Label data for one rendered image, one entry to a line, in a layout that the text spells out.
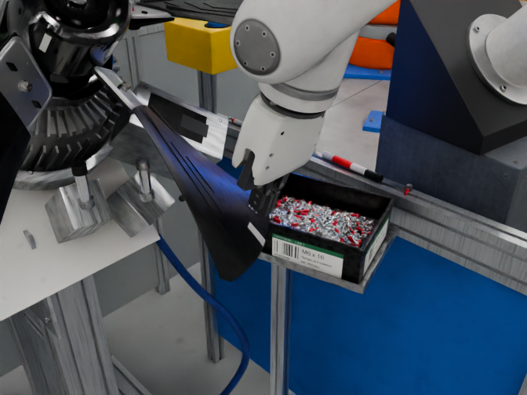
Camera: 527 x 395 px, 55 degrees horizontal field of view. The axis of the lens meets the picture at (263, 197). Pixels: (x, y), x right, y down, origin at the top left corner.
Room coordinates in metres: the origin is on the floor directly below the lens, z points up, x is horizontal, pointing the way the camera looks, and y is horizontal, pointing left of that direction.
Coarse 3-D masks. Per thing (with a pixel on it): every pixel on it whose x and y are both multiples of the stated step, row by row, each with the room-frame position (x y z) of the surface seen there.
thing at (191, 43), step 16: (176, 32) 1.13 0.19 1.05; (192, 32) 1.10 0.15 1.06; (208, 32) 1.06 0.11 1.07; (224, 32) 1.08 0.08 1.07; (176, 48) 1.14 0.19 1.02; (192, 48) 1.10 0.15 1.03; (208, 48) 1.06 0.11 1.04; (224, 48) 1.08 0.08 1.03; (192, 64) 1.10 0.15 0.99; (208, 64) 1.06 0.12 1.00; (224, 64) 1.08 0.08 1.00
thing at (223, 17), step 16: (144, 0) 0.73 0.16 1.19; (160, 0) 0.75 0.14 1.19; (176, 0) 0.76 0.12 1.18; (192, 0) 0.77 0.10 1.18; (208, 0) 0.79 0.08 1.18; (224, 0) 0.80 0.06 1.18; (240, 0) 0.82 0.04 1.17; (176, 16) 0.67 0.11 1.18; (192, 16) 0.68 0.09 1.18; (208, 16) 0.70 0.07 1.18; (224, 16) 0.72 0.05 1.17
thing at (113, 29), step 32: (32, 0) 0.54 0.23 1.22; (64, 0) 0.57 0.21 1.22; (96, 0) 0.59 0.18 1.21; (128, 0) 0.61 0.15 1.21; (0, 32) 0.61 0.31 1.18; (32, 32) 0.54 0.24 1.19; (64, 32) 0.53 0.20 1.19; (96, 32) 0.57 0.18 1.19; (64, 64) 0.56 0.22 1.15; (96, 64) 0.58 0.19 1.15; (64, 96) 0.59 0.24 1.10
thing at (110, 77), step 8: (104, 72) 0.58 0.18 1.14; (112, 72) 0.63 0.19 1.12; (104, 80) 0.56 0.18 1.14; (112, 80) 0.59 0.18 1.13; (120, 80) 0.64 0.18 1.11; (112, 88) 0.55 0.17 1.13; (120, 96) 0.55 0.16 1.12; (128, 96) 0.58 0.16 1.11; (128, 104) 0.55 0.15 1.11; (136, 104) 0.59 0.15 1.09
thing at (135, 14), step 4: (136, 8) 0.71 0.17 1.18; (140, 8) 0.71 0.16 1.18; (144, 8) 0.71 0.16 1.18; (148, 8) 0.71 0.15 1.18; (132, 12) 0.67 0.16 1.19; (136, 12) 0.67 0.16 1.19; (140, 12) 0.67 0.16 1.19; (148, 12) 0.68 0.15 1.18; (152, 12) 0.68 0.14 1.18; (156, 12) 0.69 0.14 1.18; (160, 12) 0.69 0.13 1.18; (164, 12) 0.68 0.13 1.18; (132, 16) 0.63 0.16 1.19; (136, 16) 0.64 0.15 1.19; (140, 16) 0.64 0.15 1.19; (144, 16) 0.64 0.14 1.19; (148, 16) 0.65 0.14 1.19; (152, 16) 0.65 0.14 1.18; (156, 16) 0.66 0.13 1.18; (160, 16) 0.66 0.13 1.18; (164, 16) 0.66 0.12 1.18; (168, 16) 0.67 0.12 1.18
